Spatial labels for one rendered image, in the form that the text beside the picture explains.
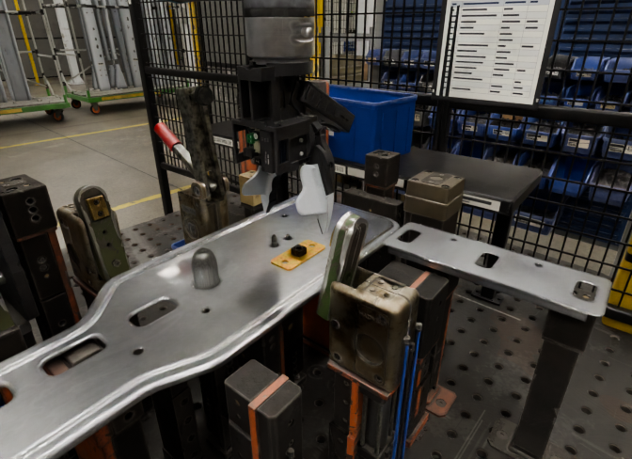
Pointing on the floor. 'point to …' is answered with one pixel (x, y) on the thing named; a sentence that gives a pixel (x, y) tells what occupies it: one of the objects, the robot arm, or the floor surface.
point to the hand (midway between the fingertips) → (297, 215)
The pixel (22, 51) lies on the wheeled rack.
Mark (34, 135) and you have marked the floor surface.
